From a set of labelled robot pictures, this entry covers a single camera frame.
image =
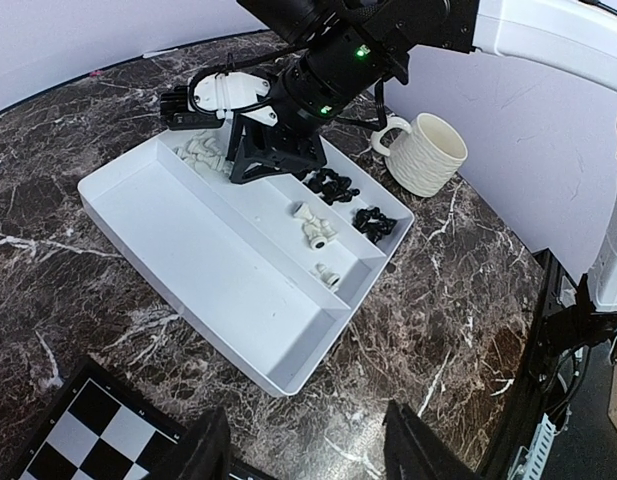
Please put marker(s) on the black grey chessboard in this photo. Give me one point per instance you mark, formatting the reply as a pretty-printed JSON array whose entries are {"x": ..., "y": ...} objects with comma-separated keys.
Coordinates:
[{"x": 98, "y": 428}]

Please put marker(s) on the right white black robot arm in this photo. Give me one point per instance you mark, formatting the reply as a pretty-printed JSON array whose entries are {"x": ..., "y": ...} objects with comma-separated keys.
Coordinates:
[{"x": 576, "y": 37}]

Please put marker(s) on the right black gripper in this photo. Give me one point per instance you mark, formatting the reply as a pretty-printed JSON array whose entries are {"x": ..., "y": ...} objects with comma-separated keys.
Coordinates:
[{"x": 257, "y": 150}]

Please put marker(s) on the cream ribbed mug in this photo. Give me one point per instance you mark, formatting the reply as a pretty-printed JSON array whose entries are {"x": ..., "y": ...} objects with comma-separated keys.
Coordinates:
[{"x": 422, "y": 155}]

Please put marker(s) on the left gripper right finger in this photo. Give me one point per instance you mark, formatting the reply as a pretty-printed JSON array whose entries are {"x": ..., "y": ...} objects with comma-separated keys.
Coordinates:
[{"x": 413, "y": 451}]

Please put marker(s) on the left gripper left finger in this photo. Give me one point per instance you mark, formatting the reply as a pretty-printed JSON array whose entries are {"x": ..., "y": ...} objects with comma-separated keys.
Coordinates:
[{"x": 204, "y": 452}]

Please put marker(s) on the pile of black chess pieces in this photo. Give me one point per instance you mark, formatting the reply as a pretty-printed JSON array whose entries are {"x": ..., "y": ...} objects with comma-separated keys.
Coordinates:
[{"x": 332, "y": 188}]

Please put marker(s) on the black front rail base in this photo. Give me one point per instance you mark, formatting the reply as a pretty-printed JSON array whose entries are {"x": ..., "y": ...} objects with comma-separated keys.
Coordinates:
[{"x": 566, "y": 326}]

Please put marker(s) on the white plastic compartment tray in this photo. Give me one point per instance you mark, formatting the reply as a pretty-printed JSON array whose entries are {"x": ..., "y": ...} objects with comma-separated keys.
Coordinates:
[{"x": 233, "y": 261}]

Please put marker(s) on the white slotted cable duct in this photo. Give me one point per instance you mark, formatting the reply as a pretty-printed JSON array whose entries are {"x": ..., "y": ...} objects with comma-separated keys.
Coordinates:
[{"x": 530, "y": 462}]

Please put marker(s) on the pile of white chess pieces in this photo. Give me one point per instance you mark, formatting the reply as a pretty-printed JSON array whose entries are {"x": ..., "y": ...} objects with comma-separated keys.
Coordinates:
[{"x": 201, "y": 150}]

